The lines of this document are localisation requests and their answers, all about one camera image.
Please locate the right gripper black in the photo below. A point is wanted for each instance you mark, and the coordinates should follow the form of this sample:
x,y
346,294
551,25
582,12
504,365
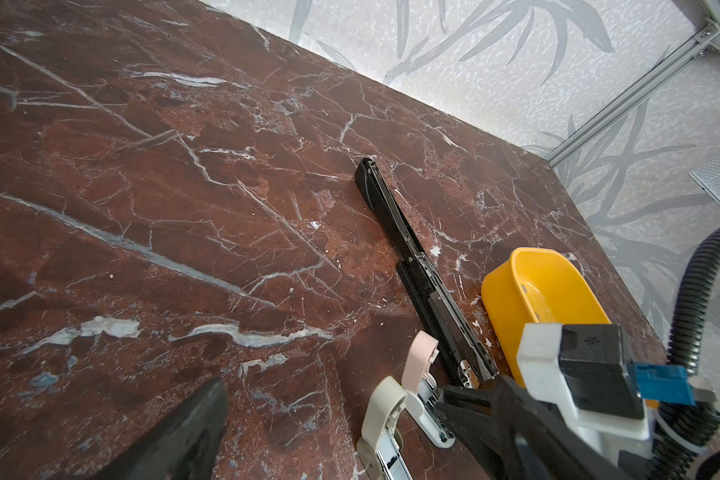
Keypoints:
x,y
468,415

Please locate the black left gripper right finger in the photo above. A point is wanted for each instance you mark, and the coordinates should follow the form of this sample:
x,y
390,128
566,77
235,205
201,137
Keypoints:
x,y
533,443

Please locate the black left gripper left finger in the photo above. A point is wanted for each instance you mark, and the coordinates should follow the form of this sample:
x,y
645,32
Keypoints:
x,y
183,445

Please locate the black metal stapler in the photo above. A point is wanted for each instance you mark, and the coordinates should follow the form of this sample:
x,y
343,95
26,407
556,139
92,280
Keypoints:
x,y
466,359

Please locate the beige mini stapler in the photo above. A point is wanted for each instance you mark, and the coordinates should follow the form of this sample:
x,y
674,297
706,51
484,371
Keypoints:
x,y
380,444

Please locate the yellow plastic tray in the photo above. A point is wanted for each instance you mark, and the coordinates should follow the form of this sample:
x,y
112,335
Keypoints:
x,y
536,285

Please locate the aluminium frame corner post right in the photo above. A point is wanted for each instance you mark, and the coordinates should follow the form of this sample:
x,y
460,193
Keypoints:
x,y
664,71

